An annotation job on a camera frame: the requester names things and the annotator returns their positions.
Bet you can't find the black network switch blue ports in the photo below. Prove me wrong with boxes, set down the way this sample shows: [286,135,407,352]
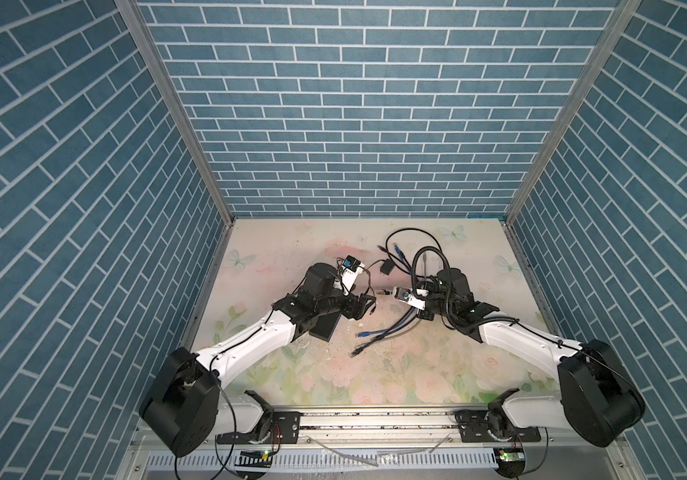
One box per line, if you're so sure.
[308,312,341,342]

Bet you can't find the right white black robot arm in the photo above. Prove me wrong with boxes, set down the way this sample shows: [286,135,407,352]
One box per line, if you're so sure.
[393,268,647,447]

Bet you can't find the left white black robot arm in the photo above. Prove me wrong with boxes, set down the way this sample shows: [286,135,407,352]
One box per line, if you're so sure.
[139,256,375,458]

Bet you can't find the right black power adapter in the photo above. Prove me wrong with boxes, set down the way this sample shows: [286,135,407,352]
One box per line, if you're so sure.
[335,257,395,314]

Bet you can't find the blue ethernet cable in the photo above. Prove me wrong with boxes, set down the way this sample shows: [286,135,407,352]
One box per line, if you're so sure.
[357,244,423,338]

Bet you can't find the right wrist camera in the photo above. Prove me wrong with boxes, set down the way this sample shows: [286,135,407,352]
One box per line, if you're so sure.
[393,287,425,310]

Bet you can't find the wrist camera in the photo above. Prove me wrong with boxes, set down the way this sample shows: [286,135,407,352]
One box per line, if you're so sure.
[337,255,365,295]
[393,287,425,310]

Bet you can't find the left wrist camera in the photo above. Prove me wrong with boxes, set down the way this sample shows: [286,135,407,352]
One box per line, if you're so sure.
[337,255,365,295]

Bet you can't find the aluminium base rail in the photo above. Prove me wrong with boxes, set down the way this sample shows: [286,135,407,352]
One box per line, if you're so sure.
[117,405,643,479]

